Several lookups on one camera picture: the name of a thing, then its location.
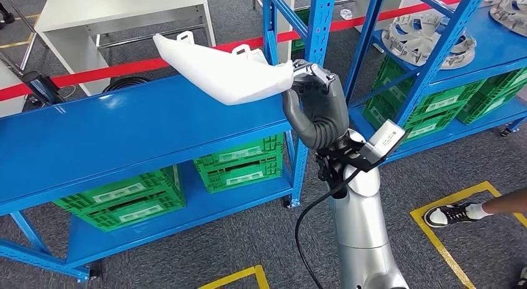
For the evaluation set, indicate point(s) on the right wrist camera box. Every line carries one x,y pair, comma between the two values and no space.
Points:
385,141

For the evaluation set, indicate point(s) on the black barrier post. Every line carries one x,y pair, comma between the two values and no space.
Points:
41,87

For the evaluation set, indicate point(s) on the clear plastic wrapper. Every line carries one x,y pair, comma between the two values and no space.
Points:
346,14

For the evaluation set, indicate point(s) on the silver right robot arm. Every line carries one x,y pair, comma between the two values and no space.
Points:
362,221

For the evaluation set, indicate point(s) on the person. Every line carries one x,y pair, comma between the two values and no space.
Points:
449,215

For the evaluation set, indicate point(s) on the blue rack with wheel covers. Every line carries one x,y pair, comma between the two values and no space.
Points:
494,48

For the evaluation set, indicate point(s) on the grey wheel cover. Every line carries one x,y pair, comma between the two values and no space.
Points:
411,36
510,9

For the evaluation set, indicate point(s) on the white plastic car part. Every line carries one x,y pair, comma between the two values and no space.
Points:
222,77

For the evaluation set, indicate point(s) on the red barrier belt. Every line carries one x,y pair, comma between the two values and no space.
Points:
103,71

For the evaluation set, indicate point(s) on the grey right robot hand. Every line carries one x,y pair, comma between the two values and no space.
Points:
327,102

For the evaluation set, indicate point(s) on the white cabinet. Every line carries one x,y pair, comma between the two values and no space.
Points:
10,108

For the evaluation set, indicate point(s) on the black round ribbed base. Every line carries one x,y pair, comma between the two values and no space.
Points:
123,80

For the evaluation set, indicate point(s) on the yellow floor tape square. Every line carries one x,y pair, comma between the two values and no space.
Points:
259,277
453,198

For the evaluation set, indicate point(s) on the blue metal shelf rack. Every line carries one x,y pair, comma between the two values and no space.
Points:
123,126

